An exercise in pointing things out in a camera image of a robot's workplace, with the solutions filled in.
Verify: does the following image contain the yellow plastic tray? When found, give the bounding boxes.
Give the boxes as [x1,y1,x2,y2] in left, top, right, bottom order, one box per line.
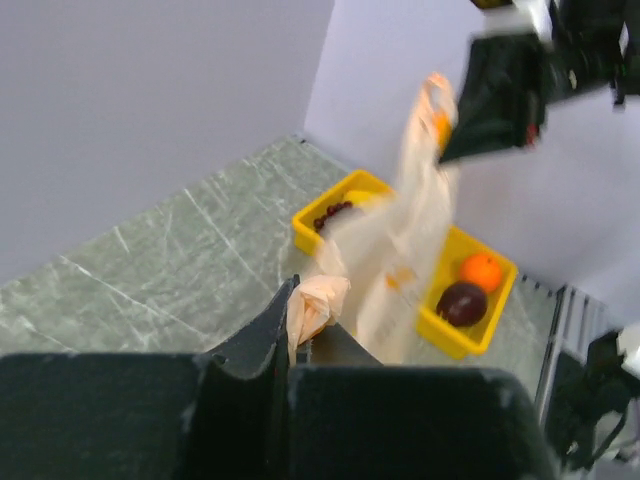
[291,170,518,360]

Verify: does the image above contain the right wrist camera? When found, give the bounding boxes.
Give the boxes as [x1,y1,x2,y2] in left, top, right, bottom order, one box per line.
[471,0,554,53]

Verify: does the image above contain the orange fake fruit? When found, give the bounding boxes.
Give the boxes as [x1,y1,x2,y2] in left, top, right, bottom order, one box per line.
[458,253,503,294]

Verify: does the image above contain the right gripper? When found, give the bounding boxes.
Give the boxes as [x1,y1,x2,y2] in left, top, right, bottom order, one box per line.
[439,0,639,165]

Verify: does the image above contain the aluminium rail frame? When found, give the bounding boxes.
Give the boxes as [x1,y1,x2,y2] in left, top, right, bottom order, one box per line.
[510,274,610,420]

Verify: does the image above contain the dark red mangosteen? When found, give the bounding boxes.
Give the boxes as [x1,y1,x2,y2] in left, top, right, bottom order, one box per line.
[435,281,488,328]

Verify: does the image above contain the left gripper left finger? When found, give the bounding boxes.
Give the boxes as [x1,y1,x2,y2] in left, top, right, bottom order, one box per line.
[1,278,299,479]

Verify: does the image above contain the orange translucent plastic bag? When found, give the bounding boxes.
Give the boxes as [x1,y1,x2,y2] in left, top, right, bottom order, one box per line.
[287,73,460,365]

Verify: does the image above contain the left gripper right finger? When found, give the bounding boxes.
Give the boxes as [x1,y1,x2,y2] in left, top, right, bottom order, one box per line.
[287,325,555,479]

